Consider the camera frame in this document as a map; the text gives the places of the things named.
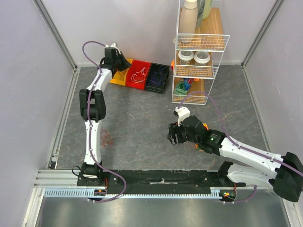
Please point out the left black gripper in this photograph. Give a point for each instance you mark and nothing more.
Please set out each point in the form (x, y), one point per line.
(125, 65)

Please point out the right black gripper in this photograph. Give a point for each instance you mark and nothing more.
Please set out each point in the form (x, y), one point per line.
(179, 134)

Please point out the white wire shelf rack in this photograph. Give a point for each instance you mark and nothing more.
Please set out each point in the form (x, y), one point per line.
(209, 37)

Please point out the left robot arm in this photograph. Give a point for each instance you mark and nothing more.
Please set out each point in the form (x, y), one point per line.
(93, 112)

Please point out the orange green sponge pack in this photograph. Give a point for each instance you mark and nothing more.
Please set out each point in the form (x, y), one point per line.
(197, 146)

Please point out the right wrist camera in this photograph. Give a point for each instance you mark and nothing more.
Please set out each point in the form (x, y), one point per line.
(182, 113)

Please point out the yellow storage bin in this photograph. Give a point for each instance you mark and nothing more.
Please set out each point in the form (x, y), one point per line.
(119, 77)

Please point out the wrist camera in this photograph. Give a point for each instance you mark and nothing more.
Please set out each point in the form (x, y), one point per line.
(113, 45)
(182, 113)

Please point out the black storage bin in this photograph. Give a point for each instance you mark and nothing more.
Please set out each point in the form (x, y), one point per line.
(157, 77)

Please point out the left paper cup with lid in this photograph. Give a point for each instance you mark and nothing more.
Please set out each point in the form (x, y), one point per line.
(185, 57)

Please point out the blue red packet on shelf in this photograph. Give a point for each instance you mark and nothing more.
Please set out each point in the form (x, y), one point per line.
(190, 81)

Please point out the red storage bin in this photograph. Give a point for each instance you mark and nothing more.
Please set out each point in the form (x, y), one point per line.
(136, 76)

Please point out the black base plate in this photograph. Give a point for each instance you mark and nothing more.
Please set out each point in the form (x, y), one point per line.
(166, 181)

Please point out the beige bottle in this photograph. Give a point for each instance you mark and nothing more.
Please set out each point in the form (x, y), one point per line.
(187, 23)

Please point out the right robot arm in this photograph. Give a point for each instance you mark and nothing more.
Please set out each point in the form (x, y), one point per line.
(282, 173)

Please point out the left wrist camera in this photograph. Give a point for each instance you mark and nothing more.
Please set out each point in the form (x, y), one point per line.
(113, 45)

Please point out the grey-green bottle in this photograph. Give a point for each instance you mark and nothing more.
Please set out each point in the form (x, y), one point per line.
(200, 11)

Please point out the light green bottle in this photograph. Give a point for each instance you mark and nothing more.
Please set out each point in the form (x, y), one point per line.
(207, 8)

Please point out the slotted cable duct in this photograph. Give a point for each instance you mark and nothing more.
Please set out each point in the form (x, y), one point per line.
(99, 194)

